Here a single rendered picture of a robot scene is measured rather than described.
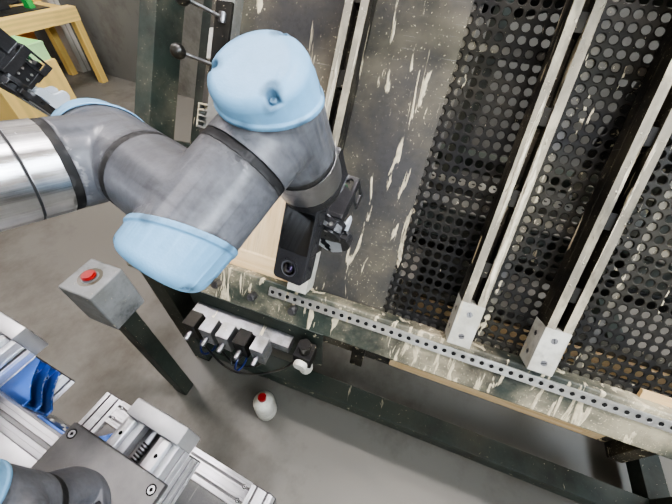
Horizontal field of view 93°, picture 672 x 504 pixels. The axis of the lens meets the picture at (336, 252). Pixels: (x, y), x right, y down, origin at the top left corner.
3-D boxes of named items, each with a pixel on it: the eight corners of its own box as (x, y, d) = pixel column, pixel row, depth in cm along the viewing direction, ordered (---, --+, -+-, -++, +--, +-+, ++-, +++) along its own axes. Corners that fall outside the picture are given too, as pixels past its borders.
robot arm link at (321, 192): (317, 201, 30) (244, 176, 32) (326, 220, 34) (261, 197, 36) (348, 135, 31) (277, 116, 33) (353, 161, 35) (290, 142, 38)
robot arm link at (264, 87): (169, 89, 21) (248, 3, 23) (240, 174, 32) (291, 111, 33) (254, 138, 19) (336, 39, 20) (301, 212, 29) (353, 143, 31)
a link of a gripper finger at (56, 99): (91, 110, 71) (49, 77, 62) (75, 131, 70) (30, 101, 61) (82, 106, 72) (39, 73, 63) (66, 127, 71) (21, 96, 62)
